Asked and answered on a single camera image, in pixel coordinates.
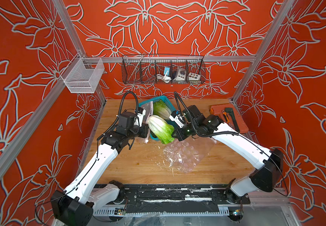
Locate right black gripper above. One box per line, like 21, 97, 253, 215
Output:
169, 123, 199, 142

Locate chinese cabbage long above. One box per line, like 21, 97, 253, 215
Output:
147, 115, 174, 145

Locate clear zipper bag pink dots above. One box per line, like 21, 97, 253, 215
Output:
143, 101, 217, 173

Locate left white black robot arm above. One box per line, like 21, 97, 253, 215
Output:
50, 91, 148, 226

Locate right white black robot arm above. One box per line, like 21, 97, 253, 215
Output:
172, 92, 284, 203

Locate chinese cabbage at basket back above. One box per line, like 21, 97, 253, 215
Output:
153, 100, 172, 120

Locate teal plastic basket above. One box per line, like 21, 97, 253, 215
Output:
139, 95, 178, 141

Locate orange tool case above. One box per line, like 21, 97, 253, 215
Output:
210, 104, 249, 134

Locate black pipe wrench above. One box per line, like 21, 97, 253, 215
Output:
225, 107, 240, 133

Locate white power strip cube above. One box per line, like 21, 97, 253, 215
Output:
188, 73, 201, 84

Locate white adapter with sockets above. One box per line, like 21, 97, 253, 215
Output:
174, 67, 186, 82

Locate blue white charger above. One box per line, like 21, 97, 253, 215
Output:
163, 67, 170, 77

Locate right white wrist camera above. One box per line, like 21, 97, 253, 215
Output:
169, 110, 186, 128

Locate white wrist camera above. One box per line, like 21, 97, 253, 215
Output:
169, 110, 186, 128
135, 107, 147, 126

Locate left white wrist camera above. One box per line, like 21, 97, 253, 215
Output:
135, 107, 147, 126

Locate white coiled cable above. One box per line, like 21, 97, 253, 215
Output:
156, 74, 171, 84

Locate black wire wall basket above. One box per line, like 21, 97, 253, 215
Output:
121, 54, 207, 85

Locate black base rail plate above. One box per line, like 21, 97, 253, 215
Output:
95, 184, 251, 214

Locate aluminium frame crossbar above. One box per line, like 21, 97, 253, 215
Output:
82, 55, 256, 64

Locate clear plastic wall bin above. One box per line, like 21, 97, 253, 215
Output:
60, 58, 105, 94

